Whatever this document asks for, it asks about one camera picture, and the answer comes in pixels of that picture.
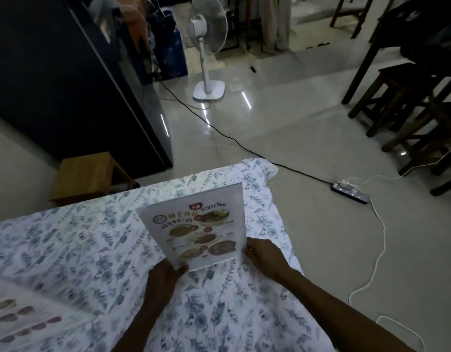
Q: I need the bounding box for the dark wooden table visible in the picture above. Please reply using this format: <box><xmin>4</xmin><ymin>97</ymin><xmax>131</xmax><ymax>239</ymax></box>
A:
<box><xmin>341</xmin><ymin>0</ymin><xmax>451</xmax><ymax>106</ymax></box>

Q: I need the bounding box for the person's right hand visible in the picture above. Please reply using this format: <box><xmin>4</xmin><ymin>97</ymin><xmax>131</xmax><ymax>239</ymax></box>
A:
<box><xmin>243</xmin><ymin>237</ymin><xmax>296</xmax><ymax>286</ymax></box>

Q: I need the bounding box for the white standing fan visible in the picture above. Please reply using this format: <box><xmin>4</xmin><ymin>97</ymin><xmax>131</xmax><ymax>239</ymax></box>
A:
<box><xmin>185</xmin><ymin>0</ymin><xmax>229</xmax><ymax>101</ymax></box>

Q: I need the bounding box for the menu paper with large dishes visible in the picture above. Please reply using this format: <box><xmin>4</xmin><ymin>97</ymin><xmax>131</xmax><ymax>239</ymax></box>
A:
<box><xmin>135</xmin><ymin>182</ymin><xmax>248</xmax><ymax>272</ymax></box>

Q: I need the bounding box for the black refrigerator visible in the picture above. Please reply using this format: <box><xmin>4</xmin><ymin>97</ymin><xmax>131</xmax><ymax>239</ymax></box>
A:
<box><xmin>0</xmin><ymin>0</ymin><xmax>174</xmax><ymax>180</ymax></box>

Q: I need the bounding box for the person's right forearm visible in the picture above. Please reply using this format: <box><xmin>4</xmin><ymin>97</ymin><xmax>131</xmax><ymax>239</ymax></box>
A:
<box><xmin>274</xmin><ymin>268</ymin><xmax>417</xmax><ymax>352</ymax></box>

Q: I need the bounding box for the person's left hand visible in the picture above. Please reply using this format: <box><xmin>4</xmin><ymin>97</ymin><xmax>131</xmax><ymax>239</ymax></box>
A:
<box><xmin>144</xmin><ymin>258</ymin><xmax>189</xmax><ymax>308</ymax></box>

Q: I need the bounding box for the black bag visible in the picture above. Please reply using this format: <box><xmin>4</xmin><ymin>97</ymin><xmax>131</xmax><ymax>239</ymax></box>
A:
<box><xmin>388</xmin><ymin>0</ymin><xmax>451</xmax><ymax>70</ymax></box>

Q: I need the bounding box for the menu paper with red lanterns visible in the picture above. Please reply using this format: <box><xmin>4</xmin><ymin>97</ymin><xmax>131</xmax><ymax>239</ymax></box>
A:
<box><xmin>0</xmin><ymin>276</ymin><xmax>90</xmax><ymax>352</ymax></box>

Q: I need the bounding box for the light wooden stool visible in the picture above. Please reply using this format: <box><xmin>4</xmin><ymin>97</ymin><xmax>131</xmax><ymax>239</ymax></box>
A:
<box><xmin>49</xmin><ymin>152</ymin><xmax>140</xmax><ymax>206</ymax></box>

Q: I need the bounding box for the white cable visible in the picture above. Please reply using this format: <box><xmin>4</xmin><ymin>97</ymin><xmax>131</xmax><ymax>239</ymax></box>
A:
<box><xmin>348</xmin><ymin>142</ymin><xmax>451</xmax><ymax>352</ymax></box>

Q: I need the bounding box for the orange cloth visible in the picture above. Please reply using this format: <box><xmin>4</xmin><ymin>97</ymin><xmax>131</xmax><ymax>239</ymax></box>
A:
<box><xmin>122</xmin><ymin>0</ymin><xmax>153</xmax><ymax>59</ymax></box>

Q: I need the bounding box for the beige curtain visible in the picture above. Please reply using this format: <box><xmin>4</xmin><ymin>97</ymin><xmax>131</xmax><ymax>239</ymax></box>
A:
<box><xmin>260</xmin><ymin>0</ymin><xmax>294</xmax><ymax>56</ymax></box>

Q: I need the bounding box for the table with floral cloth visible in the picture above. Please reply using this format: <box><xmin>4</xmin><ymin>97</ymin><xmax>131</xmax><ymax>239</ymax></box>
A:
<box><xmin>0</xmin><ymin>158</ymin><xmax>336</xmax><ymax>352</ymax></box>

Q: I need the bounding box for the black power cable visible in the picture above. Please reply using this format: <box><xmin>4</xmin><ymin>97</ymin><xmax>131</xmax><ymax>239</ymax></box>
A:
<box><xmin>155</xmin><ymin>80</ymin><xmax>334</xmax><ymax>187</ymax></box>

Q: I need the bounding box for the blue water jug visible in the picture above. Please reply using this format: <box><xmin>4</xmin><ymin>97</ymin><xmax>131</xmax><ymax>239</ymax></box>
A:
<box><xmin>152</xmin><ymin>10</ymin><xmax>189</xmax><ymax>81</ymax></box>

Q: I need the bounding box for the black power strip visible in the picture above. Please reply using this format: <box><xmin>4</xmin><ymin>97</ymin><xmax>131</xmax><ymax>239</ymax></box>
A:
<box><xmin>330</xmin><ymin>181</ymin><xmax>371</xmax><ymax>205</ymax></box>

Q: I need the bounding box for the person's left forearm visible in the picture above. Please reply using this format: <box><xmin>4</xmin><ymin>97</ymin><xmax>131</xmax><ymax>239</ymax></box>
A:
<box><xmin>111</xmin><ymin>303</ymin><xmax>168</xmax><ymax>352</ymax></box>

